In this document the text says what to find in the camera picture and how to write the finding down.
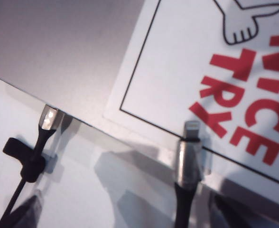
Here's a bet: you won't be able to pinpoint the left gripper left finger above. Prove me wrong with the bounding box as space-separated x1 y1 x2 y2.
0 189 45 228

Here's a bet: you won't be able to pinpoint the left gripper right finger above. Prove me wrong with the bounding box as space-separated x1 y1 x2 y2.
212 192 235 228

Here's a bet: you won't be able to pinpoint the black charging cable silver plugs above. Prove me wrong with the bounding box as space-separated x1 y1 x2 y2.
0 105 213 228

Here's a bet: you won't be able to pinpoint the white NICE TRY sticker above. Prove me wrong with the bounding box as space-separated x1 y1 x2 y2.
102 0 279 187

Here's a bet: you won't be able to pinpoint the silver Dell laptop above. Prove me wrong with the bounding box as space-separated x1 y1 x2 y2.
0 0 279 202

